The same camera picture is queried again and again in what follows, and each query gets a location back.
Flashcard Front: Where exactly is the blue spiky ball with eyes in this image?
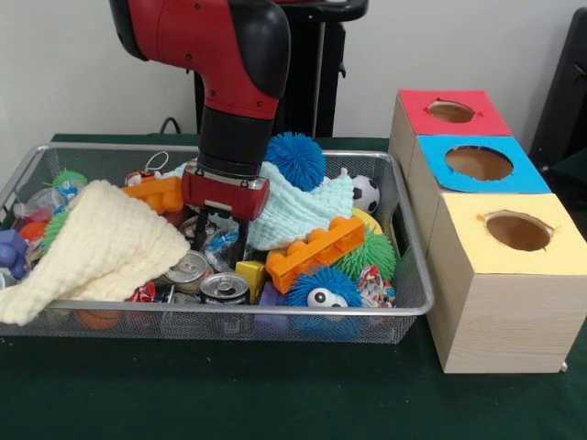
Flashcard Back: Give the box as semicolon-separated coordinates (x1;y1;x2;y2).
285;266;364;340

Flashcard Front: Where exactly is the plain blue spiky ball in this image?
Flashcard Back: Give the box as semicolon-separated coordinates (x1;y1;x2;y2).
265;131;327;192

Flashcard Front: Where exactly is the pale blue waffle cloth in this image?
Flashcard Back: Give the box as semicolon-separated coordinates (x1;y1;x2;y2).
165;160;354;250

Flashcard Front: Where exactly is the dark green table cloth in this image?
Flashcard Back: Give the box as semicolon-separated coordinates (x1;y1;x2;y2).
0;133;587;440

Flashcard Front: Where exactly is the shallow clear mesh bin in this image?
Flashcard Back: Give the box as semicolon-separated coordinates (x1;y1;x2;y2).
0;142;436;345

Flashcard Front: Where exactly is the cream yellow knitted cloth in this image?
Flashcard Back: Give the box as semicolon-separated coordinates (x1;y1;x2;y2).
0;180;191;325

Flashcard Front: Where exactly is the wooden box with three holes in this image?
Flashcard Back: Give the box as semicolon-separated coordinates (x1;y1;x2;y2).
388;89;587;374

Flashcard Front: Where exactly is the long orange toy brick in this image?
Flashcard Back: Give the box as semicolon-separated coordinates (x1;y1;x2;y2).
266;215;368;292

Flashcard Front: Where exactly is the black upright panel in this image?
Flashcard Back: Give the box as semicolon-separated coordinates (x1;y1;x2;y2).
532;7;587;171

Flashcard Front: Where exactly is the crushed clear plastic bottle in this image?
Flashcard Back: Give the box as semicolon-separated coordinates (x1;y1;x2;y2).
204;225;243;273

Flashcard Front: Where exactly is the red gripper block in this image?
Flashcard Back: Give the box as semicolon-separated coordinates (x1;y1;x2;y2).
181;163;271;269

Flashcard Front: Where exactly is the large green spiky ball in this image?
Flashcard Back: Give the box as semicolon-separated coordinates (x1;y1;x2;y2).
332;220;399;281

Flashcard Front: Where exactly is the silver drink can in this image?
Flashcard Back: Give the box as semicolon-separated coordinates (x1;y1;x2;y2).
167;250;212;294

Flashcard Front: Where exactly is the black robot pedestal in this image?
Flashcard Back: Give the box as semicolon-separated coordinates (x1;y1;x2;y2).
193;0;370;138

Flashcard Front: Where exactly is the small soccer ball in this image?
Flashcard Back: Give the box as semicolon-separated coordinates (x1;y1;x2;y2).
351;175;381;215

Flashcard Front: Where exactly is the orange toy brick with studs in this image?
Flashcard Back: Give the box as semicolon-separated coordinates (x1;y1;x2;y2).
123;176;184;215

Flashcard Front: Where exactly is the black drink can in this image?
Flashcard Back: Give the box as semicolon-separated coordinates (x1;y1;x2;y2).
200;272;250;305

